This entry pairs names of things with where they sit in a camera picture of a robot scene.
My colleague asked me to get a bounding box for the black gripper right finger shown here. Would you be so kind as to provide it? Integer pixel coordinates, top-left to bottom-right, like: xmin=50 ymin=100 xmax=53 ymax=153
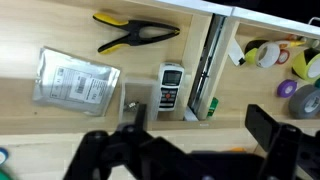
xmin=244 ymin=103 xmax=320 ymax=180

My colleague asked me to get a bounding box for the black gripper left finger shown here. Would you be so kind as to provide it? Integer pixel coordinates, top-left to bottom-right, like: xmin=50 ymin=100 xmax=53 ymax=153
xmin=63 ymin=103 xmax=201 ymax=180

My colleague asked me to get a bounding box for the white front wooden drawer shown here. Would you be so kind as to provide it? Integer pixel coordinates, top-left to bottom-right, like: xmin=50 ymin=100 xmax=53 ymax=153
xmin=196 ymin=6 xmax=320 ymax=129
xmin=0 ymin=0 xmax=234 ymax=136

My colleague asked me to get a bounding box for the purple tape roll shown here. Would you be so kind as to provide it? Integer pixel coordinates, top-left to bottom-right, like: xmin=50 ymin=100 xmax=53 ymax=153
xmin=276 ymin=78 xmax=298 ymax=99

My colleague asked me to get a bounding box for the large yellow black hazard tape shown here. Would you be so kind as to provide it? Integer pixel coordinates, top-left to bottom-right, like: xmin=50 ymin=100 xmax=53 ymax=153
xmin=291 ymin=47 xmax=320 ymax=84

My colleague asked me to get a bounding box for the small red tape roll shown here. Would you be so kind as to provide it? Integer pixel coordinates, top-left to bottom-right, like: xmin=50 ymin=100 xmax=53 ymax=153
xmin=275 ymin=48 xmax=291 ymax=65

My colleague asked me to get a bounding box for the small metal bolt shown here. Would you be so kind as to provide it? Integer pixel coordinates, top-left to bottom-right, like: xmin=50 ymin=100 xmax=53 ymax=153
xmin=123 ymin=100 xmax=140 ymax=114

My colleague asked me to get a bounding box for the white handheld meter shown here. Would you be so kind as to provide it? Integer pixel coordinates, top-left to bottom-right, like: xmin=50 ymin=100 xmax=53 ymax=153
xmin=157 ymin=61 xmax=185 ymax=113

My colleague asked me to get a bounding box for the silver foil bag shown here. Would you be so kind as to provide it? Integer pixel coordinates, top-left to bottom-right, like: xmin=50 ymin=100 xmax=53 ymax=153
xmin=32 ymin=46 xmax=122 ymax=118

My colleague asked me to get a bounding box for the white label piece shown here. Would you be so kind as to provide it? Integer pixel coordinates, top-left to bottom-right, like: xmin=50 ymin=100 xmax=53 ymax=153
xmin=227 ymin=35 xmax=247 ymax=67

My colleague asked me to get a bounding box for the yellow black spring clamp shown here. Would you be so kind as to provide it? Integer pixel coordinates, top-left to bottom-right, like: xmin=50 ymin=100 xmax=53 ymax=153
xmin=92 ymin=12 xmax=181 ymax=55

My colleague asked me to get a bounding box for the grey duct tape roll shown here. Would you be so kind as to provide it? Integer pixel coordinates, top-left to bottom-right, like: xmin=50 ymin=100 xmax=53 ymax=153
xmin=287 ymin=83 xmax=320 ymax=120

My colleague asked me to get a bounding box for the metal drawer handle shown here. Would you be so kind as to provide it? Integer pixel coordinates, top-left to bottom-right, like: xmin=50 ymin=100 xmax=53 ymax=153
xmin=307 ymin=16 xmax=320 ymax=26

